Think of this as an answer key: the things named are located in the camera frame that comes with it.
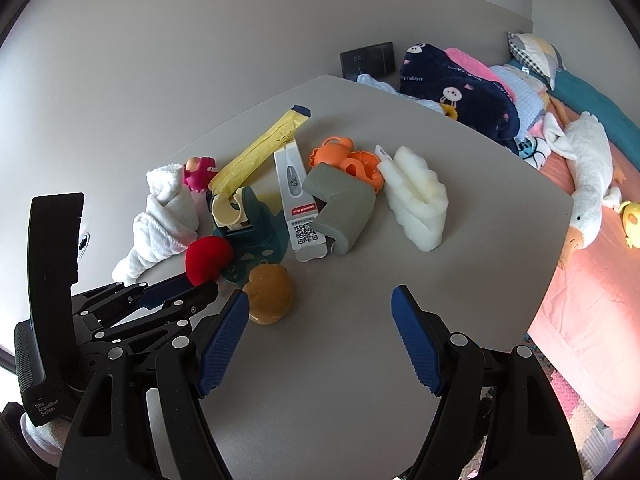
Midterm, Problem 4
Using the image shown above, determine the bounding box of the orange plastic toy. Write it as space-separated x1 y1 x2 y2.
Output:
308 136 385 193

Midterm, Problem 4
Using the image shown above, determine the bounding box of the teal long pillow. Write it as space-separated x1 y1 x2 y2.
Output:
510 60 640 156

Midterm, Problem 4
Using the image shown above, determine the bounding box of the checkered patchwork pillow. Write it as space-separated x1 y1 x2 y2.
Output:
507 32 566 92

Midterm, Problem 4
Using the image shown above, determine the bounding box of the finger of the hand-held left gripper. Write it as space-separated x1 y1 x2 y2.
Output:
95 282 220 348
72 274 196 316

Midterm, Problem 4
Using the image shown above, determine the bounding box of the long yellow packet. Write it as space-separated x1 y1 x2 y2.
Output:
207 105 312 196

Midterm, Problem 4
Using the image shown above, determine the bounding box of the light blue knitted blanket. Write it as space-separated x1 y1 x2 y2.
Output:
490 65 546 126

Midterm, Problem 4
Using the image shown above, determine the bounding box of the white foam sponge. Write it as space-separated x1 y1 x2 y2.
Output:
375 145 448 252

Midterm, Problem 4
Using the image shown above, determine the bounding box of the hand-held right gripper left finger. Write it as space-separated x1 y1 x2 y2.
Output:
57 290 251 480

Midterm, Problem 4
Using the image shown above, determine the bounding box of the black wall switch panel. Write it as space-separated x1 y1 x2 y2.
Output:
340 41 397 81

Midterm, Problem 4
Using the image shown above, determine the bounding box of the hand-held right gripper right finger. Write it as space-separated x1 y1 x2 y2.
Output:
391 285 583 480

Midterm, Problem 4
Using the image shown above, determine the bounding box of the pink bedsheet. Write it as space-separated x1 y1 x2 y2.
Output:
525 95 640 441

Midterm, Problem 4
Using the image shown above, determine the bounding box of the yellow chick plush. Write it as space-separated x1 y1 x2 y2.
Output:
620 201 640 250

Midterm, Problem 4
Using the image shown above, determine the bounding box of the grey foam corner guard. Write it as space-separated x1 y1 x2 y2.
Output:
301 165 376 257

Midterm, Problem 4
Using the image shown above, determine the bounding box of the cream tape dispenser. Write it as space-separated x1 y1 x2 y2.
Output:
211 186 261 233

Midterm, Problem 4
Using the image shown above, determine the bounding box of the brown round bun toy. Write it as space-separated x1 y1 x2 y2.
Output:
242 263 294 326

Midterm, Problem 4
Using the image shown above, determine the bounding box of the white goose plush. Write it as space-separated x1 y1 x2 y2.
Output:
542 111 626 268

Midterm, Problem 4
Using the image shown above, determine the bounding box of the person's left hand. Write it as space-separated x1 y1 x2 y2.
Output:
21 416 71 454

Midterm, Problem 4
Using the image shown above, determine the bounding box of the white cartoon print cloth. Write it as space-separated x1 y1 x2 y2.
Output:
515 136 551 171

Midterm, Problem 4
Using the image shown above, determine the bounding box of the navy printed blanket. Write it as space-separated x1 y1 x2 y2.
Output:
399 42 523 143

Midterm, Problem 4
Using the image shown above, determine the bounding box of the pink dinosaur toy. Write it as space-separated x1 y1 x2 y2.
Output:
182 156 219 193

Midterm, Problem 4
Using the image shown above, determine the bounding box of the white thermometer box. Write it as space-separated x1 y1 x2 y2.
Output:
273 135 335 262

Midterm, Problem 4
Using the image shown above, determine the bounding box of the red plush ball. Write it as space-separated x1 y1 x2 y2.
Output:
185 237 235 288

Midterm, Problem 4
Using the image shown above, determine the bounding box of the teal dinosaur tape holder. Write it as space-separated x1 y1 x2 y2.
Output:
212 187 291 288

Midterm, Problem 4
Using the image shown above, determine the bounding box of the pink fleece blanket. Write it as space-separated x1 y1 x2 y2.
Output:
444 47 516 101

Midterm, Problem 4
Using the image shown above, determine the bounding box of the rolled white towel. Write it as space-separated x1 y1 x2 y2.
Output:
111 161 201 283

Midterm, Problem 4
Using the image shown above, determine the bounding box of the pale blue cloth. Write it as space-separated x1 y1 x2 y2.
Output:
356 74 446 116

